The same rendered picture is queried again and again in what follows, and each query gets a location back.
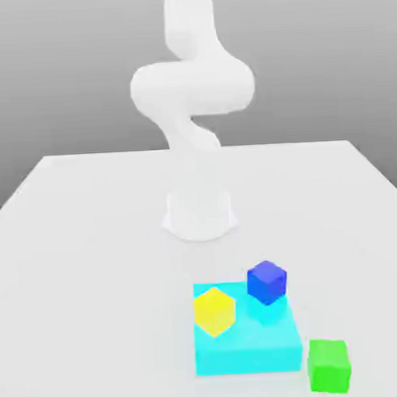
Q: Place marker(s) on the small cyan cube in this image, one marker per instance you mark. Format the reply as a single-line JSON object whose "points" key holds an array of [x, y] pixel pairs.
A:
{"points": [[268, 314]]}

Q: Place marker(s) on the small yellow cube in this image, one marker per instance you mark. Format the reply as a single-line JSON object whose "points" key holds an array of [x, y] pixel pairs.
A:
{"points": [[214, 312]]}

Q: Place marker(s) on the small green cube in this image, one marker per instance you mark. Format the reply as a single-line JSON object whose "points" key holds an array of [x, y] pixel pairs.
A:
{"points": [[328, 367]]}

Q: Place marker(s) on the large cyan box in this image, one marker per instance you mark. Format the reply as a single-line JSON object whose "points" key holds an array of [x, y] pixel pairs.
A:
{"points": [[249, 356]]}

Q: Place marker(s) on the small blue cube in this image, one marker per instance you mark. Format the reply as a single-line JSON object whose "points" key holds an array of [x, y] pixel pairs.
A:
{"points": [[267, 283]]}

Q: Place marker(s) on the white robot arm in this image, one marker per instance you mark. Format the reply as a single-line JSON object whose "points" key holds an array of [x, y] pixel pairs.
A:
{"points": [[192, 87]]}

